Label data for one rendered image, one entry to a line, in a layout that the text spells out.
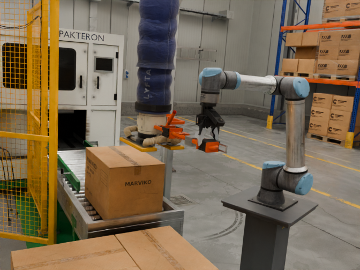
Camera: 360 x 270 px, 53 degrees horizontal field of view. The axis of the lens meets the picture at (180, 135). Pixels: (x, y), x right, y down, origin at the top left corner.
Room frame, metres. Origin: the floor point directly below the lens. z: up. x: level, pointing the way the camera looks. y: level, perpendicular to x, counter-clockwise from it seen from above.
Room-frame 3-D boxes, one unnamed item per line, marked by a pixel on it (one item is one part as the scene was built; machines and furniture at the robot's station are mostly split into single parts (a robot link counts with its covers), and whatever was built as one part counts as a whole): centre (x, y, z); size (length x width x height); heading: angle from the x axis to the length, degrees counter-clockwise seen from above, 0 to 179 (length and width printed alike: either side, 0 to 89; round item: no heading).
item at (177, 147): (2.30, 0.10, 1.15); 0.34 x 0.10 x 0.05; 32
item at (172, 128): (2.04, 0.04, 1.25); 0.10 x 0.08 x 0.06; 122
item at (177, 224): (2.33, 0.24, 0.48); 0.70 x 0.03 x 0.15; 119
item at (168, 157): (3.07, 0.09, 0.50); 0.07 x 0.07 x 1.00; 29
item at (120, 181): (2.62, 0.41, 0.75); 0.60 x 0.40 x 0.40; 29
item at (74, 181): (3.52, 1.22, 0.60); 1.60 x 0.10 x 0.09; 29
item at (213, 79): (1.77, -0.13, 1.56); 0.10 x 0.09 x 0.12; 129
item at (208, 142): (1.74, -0.14, 1.25); 0.08 x 0.07 x 0.05; 32
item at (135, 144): (2.20, 0.26, 1.15); 0.34 x 0.10 x 0.05; 32
